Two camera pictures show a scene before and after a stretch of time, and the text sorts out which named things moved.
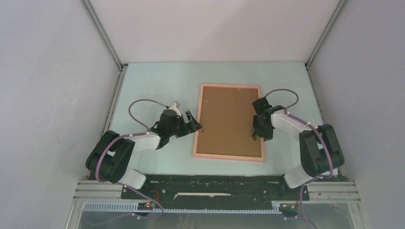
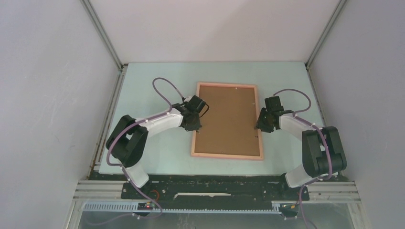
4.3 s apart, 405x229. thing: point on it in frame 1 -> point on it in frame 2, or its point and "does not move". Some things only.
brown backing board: x=227 y=116 does not move
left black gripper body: x=178 y=127 -> x=194 y=124
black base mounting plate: x=199 y=191 does not move
